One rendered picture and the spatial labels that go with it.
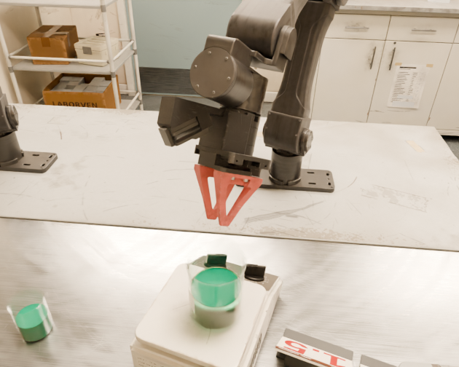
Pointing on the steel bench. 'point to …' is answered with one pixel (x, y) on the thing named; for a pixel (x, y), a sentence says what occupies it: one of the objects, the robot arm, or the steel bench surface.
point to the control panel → (266, 281)
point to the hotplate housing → (155, 357)
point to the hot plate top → (224, 344)
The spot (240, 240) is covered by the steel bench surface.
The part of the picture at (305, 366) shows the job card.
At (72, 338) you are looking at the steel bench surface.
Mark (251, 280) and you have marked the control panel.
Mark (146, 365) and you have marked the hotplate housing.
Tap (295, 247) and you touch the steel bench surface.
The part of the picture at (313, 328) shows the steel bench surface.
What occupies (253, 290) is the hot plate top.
